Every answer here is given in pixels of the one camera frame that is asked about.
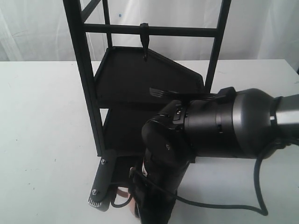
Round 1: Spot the pink ceramic mug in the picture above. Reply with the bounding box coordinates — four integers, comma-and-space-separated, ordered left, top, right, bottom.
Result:
117, 188, 140, 220

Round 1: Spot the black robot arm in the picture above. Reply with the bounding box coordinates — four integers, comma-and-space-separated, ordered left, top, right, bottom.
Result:
88, 87, 299, 224

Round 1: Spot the white background curtain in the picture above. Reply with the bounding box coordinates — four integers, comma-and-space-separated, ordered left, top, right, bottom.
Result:
0, 0, 299, 68

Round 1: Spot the black metal shelf rack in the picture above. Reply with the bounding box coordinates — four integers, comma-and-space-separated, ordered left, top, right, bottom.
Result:
63, 0, 231, 157

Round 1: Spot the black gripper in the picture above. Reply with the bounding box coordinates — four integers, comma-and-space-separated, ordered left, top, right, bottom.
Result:
88, 150, 140, 207

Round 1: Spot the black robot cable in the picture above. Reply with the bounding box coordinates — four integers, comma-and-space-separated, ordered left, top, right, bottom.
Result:
109, 142, 292, 216

